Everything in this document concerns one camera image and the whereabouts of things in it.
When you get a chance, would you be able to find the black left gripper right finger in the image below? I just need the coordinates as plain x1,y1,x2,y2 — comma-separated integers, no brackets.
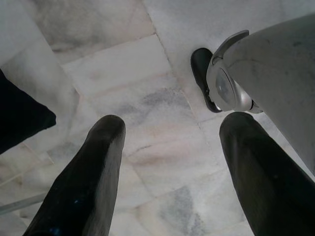
219,112,315,236

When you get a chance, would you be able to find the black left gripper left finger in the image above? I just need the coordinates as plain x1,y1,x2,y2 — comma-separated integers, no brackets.
21,114,126,236

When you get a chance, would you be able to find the black printed garment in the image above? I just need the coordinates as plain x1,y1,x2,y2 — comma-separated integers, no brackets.
0,68,57,156

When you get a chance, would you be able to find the black robot left foot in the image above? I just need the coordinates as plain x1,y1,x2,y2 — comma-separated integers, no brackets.
190,48,223,113

